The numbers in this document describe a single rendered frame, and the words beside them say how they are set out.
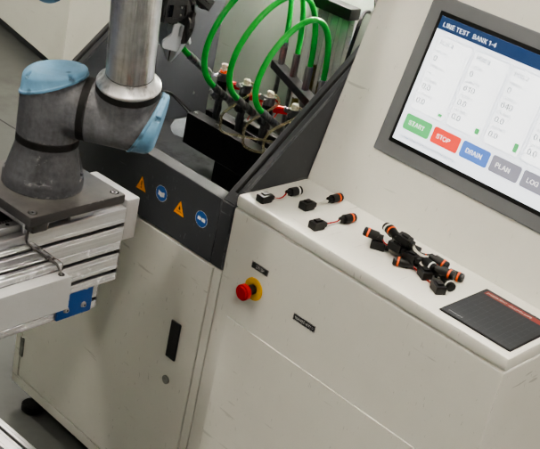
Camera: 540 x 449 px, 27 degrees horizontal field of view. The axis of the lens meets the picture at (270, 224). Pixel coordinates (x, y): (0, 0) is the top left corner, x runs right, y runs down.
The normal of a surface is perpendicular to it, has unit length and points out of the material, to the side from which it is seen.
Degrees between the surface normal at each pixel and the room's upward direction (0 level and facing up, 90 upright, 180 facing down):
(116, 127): 103
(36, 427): 0
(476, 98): 76
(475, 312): 0
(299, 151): 90
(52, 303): 90
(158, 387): 90
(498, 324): 0
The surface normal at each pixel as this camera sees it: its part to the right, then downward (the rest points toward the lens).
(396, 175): -0.62, -0.03
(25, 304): 0.73, 0.42
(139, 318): -0.69, 0.18
